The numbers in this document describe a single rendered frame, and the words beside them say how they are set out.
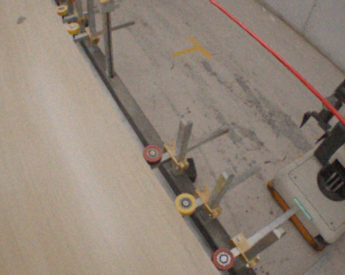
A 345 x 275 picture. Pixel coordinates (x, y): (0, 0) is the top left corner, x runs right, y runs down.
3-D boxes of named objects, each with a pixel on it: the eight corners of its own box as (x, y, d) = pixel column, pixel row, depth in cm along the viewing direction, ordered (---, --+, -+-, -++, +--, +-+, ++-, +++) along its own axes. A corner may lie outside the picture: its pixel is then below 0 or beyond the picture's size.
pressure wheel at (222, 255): (219, 278, 106) (227, 273, 96) (203, 267, 108) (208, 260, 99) (230, 262, 110) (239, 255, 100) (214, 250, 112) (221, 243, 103)
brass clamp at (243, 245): (239, 235, 116) (242, 231, 112) (258, 262, 110) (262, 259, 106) (226, 243, 114) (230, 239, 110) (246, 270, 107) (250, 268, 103)
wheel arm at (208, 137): (223, 128, 148) (226, 123, 145) (227, 133, 147) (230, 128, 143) (145, 165, 132) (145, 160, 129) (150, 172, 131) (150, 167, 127)
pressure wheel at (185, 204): (177, 225, 117) (181, 215, 108) (169, 209, 121) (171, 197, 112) (195, 218, 120) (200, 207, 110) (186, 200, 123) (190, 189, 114)
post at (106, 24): (112, 71, 177) (108, 6, 140) (115, 76, 175) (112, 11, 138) (105, 74, 175) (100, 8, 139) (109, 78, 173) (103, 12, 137)
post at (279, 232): (237, 259, 123) (281, 223, 84) (242, 265, 121) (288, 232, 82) (230, 263, 122) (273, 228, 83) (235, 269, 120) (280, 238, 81)
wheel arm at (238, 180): (255, 167, 137) (258, 162, 133) (260, 173, 135) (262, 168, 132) (176, 212, 121) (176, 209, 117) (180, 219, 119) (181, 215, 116)
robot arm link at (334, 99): (357, 96, 109) (342, 82, 113) (352, 95, 101) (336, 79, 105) (338, 117, 116) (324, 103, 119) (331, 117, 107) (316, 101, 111)
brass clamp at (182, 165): (173, 146, 140) (174, 139, 136) (189, 168, 134) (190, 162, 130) (162, 151, 137) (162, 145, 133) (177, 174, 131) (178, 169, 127)
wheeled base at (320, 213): (317, 150, 241) (331, 132, 221) (365, 206, 213) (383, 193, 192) (262, 187, 216) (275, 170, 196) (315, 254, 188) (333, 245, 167)
